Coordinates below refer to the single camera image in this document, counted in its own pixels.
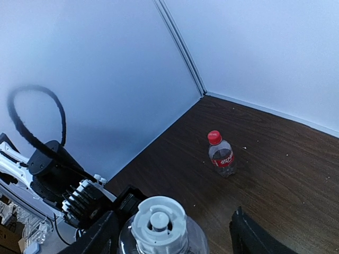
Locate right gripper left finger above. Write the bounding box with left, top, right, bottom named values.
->
left=59, top=211, right=120, bottom=254

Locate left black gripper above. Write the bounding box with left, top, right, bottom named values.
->
left=62, top=175, right=147, bottom=246

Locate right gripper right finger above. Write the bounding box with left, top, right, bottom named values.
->
left=229, top=207, right=297, bottom=254

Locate clear wide plastic bottle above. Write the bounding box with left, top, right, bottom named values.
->
left=117, top=212, right=210, bottom=253

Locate white bottle cap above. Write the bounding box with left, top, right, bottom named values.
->
left=131, top=196, right=188, bottom=253

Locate red label cola bottle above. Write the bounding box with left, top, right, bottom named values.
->
left=208, top=138, right=236, bottom=178

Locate red bottle cap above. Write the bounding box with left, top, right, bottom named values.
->
left=207, top=130, right=222, bottom=146

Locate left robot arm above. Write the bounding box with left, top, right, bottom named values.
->
left=1, top=133, right=146, bottom=253

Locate light blue small box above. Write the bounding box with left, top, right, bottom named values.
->
left=23, top=242, right=40, bottom=254

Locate cardboard box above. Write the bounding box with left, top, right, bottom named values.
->
left=0, top=225, right=22, bottom=254

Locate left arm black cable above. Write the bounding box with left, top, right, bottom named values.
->
left=7, top=84, right=67, bottom=149

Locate left corner aluminium post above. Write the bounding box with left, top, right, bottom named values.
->
left=153, top=0, right=207, bottom=97

